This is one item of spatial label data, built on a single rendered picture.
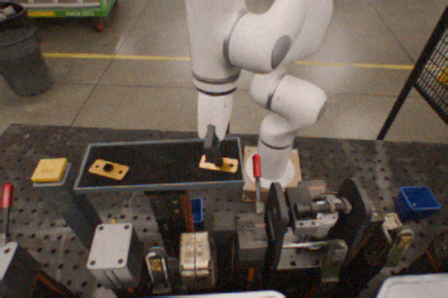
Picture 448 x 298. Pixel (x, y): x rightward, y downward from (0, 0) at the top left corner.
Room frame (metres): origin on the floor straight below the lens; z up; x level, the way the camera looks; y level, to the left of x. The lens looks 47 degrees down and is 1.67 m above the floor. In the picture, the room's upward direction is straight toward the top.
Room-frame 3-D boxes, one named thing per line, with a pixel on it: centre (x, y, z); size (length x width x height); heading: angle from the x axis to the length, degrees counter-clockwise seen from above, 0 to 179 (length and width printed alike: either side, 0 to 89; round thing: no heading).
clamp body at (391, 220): (0.33, -0.39, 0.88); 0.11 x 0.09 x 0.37; 3
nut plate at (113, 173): (0.42, 0.26, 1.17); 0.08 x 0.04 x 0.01; 74
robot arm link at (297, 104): (0.71, -0.21, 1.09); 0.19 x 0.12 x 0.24; 54
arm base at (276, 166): (0.73, -0.18, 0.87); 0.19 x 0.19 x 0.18
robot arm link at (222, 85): (0.44, 0.01, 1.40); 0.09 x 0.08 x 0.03; 168
